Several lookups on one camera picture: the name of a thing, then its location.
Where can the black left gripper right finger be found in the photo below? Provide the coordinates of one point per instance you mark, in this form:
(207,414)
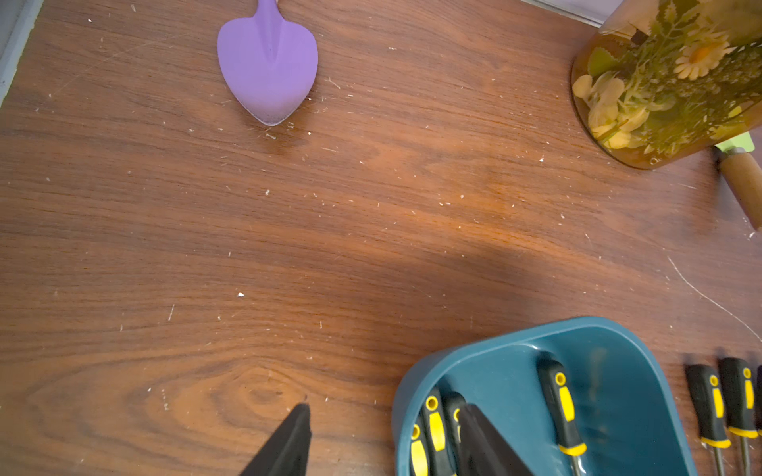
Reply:
(483,450)

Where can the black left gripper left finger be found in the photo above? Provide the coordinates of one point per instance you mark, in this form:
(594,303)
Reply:
(286,453)

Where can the teal plastic storage box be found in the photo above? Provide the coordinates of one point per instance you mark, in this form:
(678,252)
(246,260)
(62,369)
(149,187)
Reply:
(583,396)

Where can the potted artificial plant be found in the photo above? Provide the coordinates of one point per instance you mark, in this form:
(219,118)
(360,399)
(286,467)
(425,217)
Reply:
(662,80)

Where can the green trowel wooden handle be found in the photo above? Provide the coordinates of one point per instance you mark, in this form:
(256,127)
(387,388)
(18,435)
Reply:
(742,174)

